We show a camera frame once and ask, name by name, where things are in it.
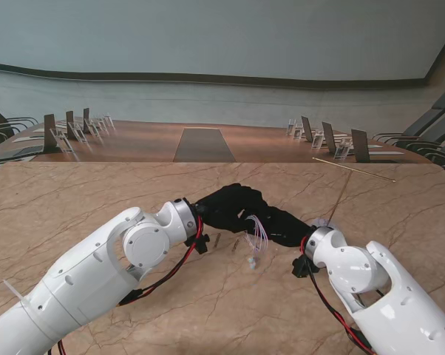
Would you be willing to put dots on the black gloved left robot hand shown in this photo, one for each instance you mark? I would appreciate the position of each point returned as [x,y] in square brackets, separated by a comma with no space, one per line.
[226,209]

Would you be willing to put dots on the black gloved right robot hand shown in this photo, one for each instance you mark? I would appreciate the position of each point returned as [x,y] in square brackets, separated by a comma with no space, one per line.
[285,227]

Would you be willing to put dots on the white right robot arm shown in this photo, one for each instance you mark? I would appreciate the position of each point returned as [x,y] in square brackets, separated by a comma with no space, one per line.
[377,281]

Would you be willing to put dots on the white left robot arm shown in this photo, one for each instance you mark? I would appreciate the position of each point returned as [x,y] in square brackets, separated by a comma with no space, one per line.
[89,266]

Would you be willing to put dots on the gold rack with marble base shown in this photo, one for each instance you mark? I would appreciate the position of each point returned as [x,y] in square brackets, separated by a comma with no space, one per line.
[355,170]

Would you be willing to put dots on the clear acrylic name plate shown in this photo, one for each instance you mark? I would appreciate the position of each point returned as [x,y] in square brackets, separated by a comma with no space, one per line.
[77,133]
[341,151]
[63,142]
[317,141]
[291,127]

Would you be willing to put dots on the dark upright desk panel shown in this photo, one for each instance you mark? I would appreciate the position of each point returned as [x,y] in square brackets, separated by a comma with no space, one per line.
[329,137]
[50,133]
[70,124]
[360,145]
[306,128]
[86,118]

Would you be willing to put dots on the brown conference table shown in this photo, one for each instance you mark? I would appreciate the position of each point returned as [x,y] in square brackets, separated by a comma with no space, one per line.
[141,144]

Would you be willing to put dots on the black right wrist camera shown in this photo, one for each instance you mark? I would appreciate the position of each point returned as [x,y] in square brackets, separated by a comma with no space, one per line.
[302,266]

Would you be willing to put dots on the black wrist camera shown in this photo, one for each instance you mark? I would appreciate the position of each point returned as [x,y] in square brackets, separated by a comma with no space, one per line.
[201,244]
[302,266]

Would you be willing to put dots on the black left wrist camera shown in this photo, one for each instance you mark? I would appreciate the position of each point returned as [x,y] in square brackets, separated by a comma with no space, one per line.
[201,244]

